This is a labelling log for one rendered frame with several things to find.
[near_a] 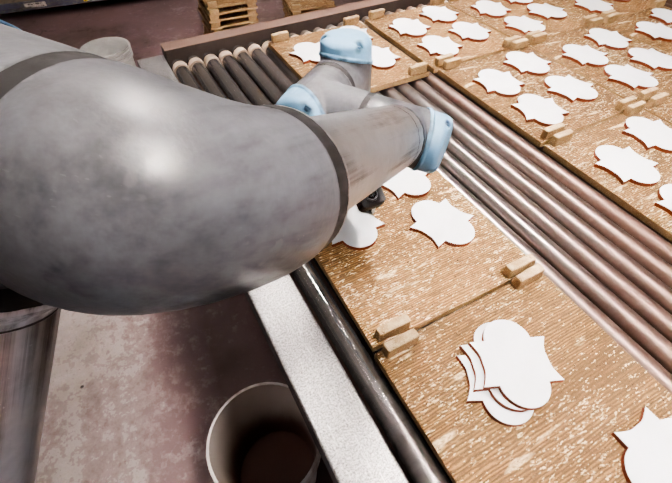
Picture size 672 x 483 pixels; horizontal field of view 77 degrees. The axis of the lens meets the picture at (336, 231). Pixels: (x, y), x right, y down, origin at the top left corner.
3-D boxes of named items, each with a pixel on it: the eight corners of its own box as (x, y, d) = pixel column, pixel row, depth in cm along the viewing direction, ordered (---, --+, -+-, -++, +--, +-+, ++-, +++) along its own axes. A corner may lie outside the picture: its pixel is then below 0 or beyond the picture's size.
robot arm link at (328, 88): (347, 116, 48) (383, 75, 55) (264, 90, 51) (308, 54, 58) (343, 169, 54) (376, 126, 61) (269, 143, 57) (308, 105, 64)
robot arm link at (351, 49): (305, 42, 57) (333, 20, 62) (310, 114, 65) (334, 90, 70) (358, 53, 54) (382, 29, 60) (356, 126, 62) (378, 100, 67)
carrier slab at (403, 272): (372, 352, 67) (373, 348, 66) (276, 195, 91) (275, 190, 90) (534, 271, 78) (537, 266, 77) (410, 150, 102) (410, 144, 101)
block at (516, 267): (507, 280, 75) (512, 271, 72) (500, 273, 76) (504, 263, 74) (532, 268, 76) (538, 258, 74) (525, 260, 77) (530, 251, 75)
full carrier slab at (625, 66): (634, 109, 114) (643, 95, 111) (524, 48, 138) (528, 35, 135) (712, 79, 125) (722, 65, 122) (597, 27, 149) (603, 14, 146)
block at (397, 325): (378, 344, 66) (380, 336, 64) (372, 335, 67) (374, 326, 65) (410, 329, 68) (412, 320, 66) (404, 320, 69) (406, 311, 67)
